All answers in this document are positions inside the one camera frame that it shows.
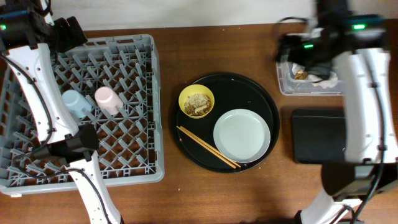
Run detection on white paper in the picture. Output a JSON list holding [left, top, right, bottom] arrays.
[[290, 63, 338, 89]]

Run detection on gold snack wrapper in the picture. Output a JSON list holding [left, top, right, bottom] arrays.
[[294, 71, 308, 80]]

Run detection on light blue plastic cup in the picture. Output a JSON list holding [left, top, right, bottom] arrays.
[[62, 90, 93, 118]]

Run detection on yellow bowl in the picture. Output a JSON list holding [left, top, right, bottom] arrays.
[[178, 84, 215, 119]]

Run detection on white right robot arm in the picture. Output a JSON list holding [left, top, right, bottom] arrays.
[[275, 1, 397, 223]]

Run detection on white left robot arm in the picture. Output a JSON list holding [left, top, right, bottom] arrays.
[[1, 0, 123, 223]]

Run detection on grey dishwasher rack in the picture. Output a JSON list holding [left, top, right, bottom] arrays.
[[1, 34, 165, 197]]

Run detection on clear plastic bin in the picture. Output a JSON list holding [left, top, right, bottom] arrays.
[[276, 52, 344, 96]]

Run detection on pink plastic cup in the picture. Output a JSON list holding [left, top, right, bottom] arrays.
[[95, 86, 124, 115]]

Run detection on black rectangular tray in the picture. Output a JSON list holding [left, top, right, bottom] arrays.
[[292, 109, 346, 164]]

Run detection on round black tray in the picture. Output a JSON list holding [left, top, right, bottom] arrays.
[[170, 72, 280, 173]]

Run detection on grey round plate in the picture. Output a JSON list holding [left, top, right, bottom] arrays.
[[213, 109, 271, 163]]

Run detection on food scraps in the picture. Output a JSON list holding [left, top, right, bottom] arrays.
[[184, 93, 211, 116]]

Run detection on lower wooden chopstick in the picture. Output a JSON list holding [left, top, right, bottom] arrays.
[[175, 125, 238, 170]]

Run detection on wooden chopstick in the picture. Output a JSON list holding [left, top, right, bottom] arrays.
[[175, 125, 238, 170], [178, 125, 242, 168]]

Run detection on upper wooden chopstick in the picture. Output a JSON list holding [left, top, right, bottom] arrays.
[[178, 125, 242, 168]]

